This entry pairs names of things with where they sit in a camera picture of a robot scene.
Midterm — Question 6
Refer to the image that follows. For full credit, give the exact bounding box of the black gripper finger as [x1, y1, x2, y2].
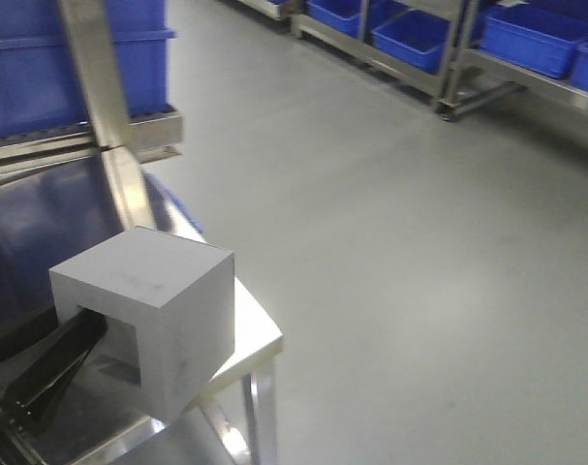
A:
[2, 309, 108, 426]

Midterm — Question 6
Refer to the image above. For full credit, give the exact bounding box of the gray hollow cube base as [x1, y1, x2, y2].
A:
[49, 227, 234, 423]

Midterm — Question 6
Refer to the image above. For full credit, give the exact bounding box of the blue plastic bin right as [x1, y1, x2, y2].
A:
[0, 1, 175, 138]

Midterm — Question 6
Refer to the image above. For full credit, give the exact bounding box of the blue bin on background shelf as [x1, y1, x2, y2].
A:
[371, 10, 449, 75]

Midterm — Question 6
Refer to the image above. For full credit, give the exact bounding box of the blue bin background right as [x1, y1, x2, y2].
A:
[480, 4, 588, 78]

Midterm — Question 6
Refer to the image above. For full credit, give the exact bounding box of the stainless steel roller rack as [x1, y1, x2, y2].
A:
[0, 0, 185, 190]

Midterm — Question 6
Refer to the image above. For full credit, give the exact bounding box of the background steel shelf rack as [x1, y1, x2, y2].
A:
[247, 1, 588, 121]

